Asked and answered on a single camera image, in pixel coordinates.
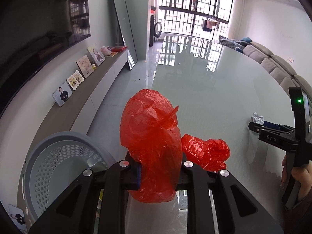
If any red plastic bag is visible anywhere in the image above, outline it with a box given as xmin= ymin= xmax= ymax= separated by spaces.
xmin=120 ymin=89 xmax=230 ymax=203

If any pink plush toy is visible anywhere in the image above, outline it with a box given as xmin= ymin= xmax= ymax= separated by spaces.
xmin=100 ymin=46 xmax=112 ymax=57

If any black window security grille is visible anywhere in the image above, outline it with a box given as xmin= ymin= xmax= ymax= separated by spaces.
xmin=157 ymin=0 xmax=234 ymax=40

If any grey sectional sofa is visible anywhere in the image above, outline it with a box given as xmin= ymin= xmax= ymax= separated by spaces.
xmin=218 ymin=36 xmax=312 ymax=98

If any wall-mounted black television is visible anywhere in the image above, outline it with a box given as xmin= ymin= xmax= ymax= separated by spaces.
xmin=1 ymin=0 xmax=91 ymax=113

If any leaning full-length mirror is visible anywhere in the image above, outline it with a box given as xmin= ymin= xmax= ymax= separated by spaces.
xmin=113 ymin=0 xmax=137 ymax=70

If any grey perforated trash basket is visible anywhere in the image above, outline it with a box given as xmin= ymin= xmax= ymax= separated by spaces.
xmin=22 ymin=132 xmax=116 ymax=221

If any photo frame pink baby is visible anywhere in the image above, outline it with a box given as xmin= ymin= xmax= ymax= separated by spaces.
xmin=76 ymin=55 xmax=94 ymax=78

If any red pouch on shelf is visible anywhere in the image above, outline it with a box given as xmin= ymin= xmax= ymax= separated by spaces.
xmin=111 ymin=46 xmax=128 ymax=52

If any person's right hand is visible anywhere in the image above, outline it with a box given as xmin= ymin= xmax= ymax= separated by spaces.
xmin=280 ymin=155 xmax=312 ymax=203

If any checkered blanket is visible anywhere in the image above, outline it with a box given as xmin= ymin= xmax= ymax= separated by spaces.
xmin=218 ymin=35 xmax=245 ymax=52

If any blue cushion on sofa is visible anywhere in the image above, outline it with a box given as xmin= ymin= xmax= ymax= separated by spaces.
xmin=241 ymin=37 xmax=252 ymax=43

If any grey wood tv console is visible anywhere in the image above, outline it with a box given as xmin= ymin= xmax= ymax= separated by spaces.
xmin=17 ymin=48 xmax=129 ymax=200

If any white crumpled tissue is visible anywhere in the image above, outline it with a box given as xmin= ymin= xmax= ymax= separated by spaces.
xmin=251 ymin=112 xmax=264 ymax=125

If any photo frame child purple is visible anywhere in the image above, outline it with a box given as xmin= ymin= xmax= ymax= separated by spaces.
xmin=87 ymin=44 xmax=105 ymax=66

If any photo frame collage white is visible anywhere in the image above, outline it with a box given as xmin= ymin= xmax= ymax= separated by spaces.
xmin=66 ymin=70 xmax=85 ymax=90

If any photo frame man portrait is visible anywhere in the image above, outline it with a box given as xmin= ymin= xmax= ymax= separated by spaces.
xmin=52 ymin=82 xmax=73 ymax=107

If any photo frame man standing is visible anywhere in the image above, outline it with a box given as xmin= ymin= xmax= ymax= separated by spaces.
xmin=8 ymin=204 xmax=27 ymax=231

